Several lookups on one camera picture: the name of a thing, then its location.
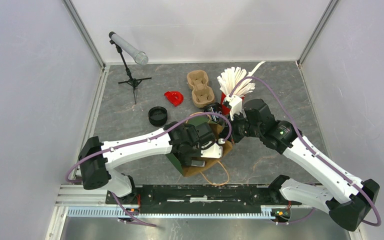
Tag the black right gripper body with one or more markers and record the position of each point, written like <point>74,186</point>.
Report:
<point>240,127</point>

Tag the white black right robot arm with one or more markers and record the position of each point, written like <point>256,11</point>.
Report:
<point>346,198</point>

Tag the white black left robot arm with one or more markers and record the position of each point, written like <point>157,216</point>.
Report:
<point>98,160</point>

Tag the red cylindrical straw holder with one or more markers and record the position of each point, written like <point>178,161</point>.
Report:
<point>224,109</point>

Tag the brown cardboard cup carrier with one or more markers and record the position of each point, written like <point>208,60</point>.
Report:
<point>202,94</point>

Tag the grey microphone on stand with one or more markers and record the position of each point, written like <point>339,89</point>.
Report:
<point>139,57</point>

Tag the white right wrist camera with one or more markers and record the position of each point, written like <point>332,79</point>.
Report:
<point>234,104</point>

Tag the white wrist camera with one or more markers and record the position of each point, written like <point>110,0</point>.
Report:
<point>213,150</point>
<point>234,104</point>

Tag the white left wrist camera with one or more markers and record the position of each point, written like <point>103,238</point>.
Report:
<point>213,150</point>

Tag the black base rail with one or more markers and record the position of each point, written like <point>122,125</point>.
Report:
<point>203,199</point>

